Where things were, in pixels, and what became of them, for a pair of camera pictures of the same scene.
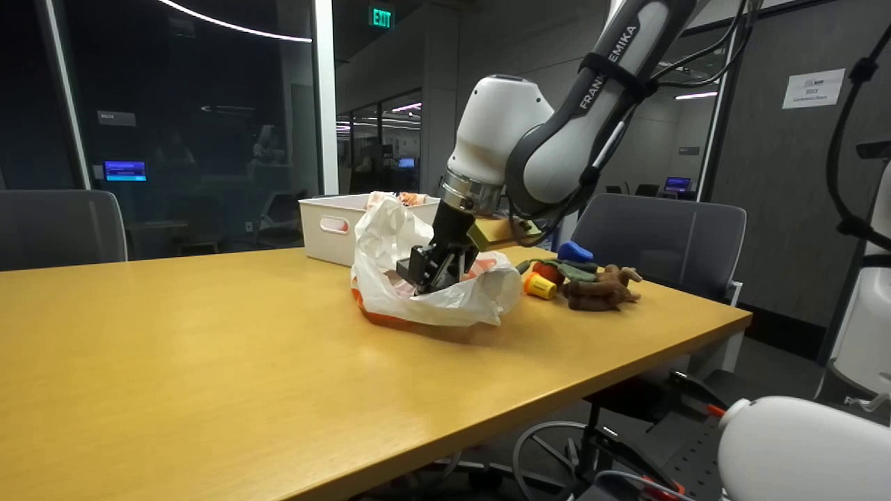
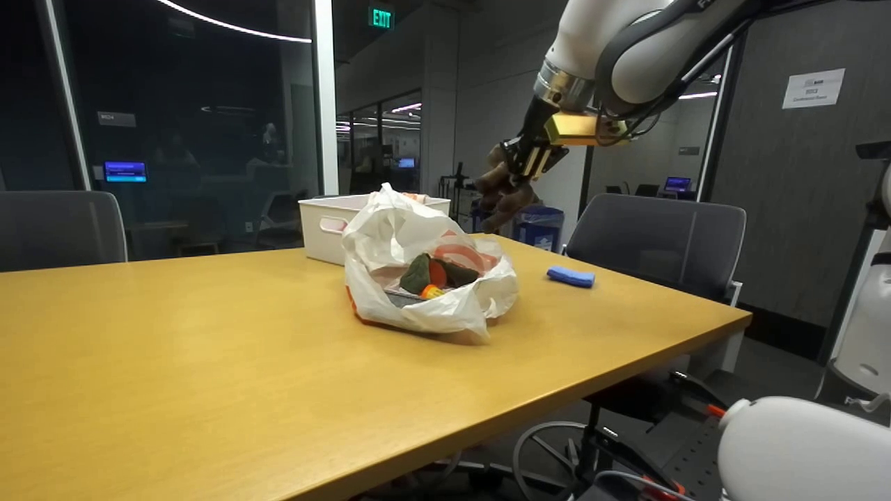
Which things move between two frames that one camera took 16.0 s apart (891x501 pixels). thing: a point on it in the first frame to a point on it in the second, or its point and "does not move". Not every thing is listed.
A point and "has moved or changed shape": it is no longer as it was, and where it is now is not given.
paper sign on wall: (808, 91) does not move
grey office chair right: (690, 244) does not move
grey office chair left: (61, 229) does not move
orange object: (541, 279) has moved or changed shape
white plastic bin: (331, 223) does not move
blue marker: (573, 252) to (573, 276)
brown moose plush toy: (605, 290) has moved or changed shape
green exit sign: (384, 19) does not move
